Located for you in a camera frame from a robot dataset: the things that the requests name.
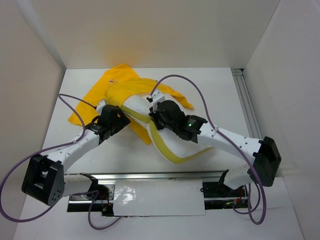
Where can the aluminium rail right side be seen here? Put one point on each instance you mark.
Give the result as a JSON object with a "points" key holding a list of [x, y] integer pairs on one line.
{"points": [[246, 103]]}

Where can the yellow pillowcase with white print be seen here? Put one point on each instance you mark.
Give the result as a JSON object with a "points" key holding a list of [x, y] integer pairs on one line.
{"points": [[115, 86]]}

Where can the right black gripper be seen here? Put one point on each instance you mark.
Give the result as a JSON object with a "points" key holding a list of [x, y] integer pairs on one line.
{"points": [[154, 116]]}

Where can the aluminium rail front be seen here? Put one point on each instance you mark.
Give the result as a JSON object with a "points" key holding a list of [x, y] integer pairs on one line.
{"points": [[155, 176]]}

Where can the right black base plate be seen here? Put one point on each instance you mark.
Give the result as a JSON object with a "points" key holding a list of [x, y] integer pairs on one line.
{"points": [[220, 197]]}

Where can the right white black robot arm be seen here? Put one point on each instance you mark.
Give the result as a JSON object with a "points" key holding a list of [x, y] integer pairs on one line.
{"points": [[262, 157]]}

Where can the white pillow with yellow edge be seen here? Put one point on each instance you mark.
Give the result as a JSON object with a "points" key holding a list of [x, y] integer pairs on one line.
{"points": [[169, 145]]}

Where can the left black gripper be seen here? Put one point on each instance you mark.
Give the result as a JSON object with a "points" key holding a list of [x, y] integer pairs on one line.
{"points": [[122, 120]]}

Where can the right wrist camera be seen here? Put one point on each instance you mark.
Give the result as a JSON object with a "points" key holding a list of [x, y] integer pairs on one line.
{"points": [[154, 99]]}

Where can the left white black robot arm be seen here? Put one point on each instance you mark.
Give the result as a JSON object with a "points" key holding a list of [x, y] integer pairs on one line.
{"points": [[46, 176]]}

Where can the aluminium rail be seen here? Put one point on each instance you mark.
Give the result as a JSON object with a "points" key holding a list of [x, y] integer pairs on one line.
{"points": [[155, 176], [246, 103]]}

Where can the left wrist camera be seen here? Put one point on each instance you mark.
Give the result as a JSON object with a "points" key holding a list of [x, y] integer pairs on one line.
{"points": [[100, 105]]}

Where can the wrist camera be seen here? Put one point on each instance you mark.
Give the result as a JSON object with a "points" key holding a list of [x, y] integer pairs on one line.
{"points": [[154, 99], [100, 105]]}

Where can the white cover plate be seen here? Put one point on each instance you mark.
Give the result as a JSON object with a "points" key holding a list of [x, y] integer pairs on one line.
{"points": [[158, 198]]}

